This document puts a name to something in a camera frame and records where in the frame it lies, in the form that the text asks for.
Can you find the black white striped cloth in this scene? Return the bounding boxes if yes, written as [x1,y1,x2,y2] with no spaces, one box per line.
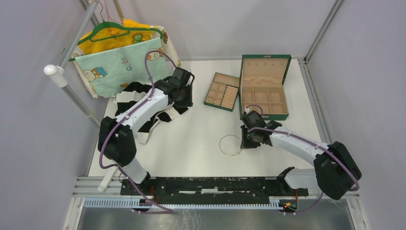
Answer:
[114,82,189,144]

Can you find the silver clothes rack pole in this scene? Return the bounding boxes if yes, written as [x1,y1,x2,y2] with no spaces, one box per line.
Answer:
[43,0,105,130]

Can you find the mint cartoon print cloth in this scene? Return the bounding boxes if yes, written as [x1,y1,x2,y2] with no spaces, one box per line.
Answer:
[75,38,169,98]

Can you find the green jewelry box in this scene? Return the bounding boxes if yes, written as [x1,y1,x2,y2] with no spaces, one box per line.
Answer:
[238,54,292,121]

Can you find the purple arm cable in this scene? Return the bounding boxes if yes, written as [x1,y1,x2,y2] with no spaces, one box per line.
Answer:
[246,104,361,215]
[99,49,177,215]

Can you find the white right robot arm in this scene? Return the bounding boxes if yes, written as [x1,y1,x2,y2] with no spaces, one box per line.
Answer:
[240,111,362,200]

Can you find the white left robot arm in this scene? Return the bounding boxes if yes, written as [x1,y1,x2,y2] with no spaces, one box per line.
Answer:
[98,67,195,195]

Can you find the green clothes hanger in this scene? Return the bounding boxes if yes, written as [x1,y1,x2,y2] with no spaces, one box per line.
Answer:
[70,20,164,65]

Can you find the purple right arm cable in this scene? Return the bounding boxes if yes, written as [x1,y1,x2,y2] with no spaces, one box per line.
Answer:
[246,104,361,215]

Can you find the green jewelry tray with compartments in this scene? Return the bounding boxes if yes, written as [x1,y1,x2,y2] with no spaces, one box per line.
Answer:
[203,72,240,112]

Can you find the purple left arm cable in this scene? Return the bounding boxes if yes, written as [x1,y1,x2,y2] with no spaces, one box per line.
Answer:
[99,49,177,215]

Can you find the white slotted cable duct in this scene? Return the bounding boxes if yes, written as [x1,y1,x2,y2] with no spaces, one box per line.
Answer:
[83,198,283,210]

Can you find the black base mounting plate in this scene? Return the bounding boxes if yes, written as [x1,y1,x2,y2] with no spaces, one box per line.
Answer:
[138,177,309,205]

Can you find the silver hoop necklace with pearls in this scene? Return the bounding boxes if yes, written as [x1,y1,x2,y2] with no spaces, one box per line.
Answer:
[219,134,243,157]

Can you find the yellow cartoon garment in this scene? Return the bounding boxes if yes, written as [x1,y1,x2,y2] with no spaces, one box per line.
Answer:
[70,19,181,98]

